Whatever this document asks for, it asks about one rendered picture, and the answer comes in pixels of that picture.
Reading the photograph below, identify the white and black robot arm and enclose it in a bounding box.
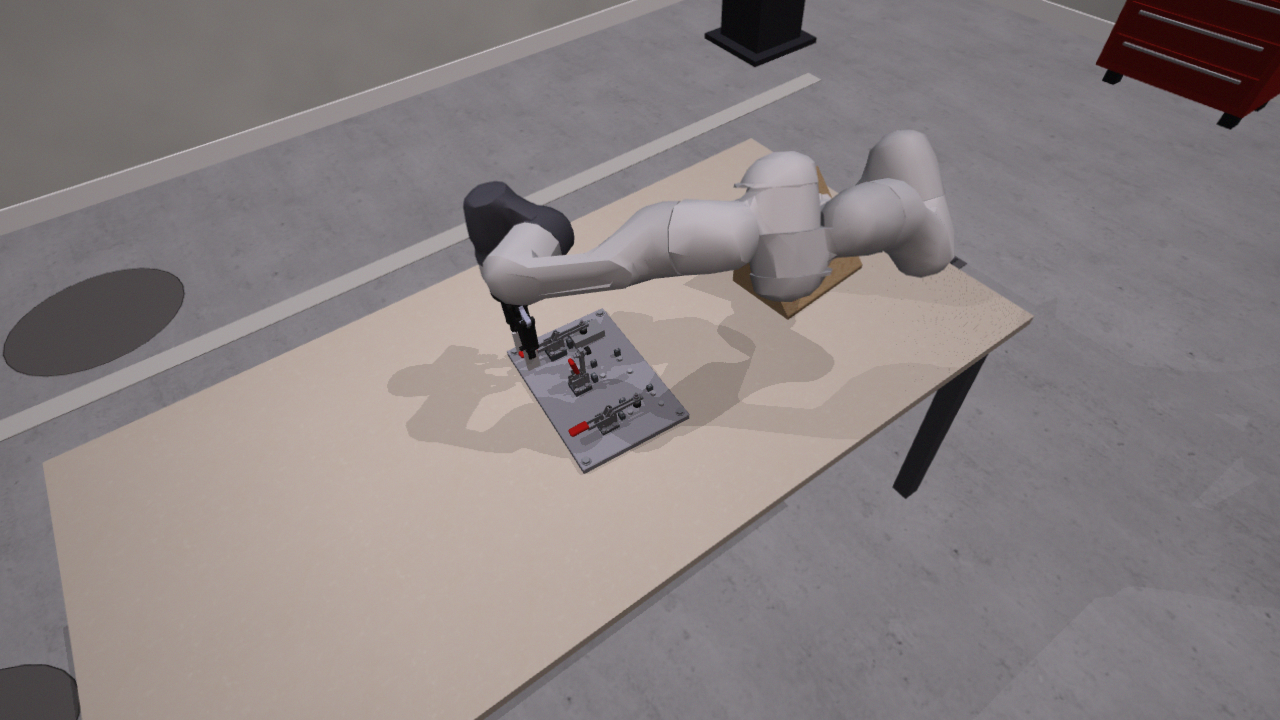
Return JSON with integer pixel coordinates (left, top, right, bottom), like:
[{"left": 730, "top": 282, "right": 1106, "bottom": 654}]
[{"left": 463, "top": 129, "right": 955, "bottom": 306}]

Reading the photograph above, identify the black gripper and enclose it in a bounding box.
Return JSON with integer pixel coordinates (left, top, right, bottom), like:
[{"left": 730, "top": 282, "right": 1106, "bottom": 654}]
[{"left": 490, "top": 292, "right": 541, "bottom": 372}]

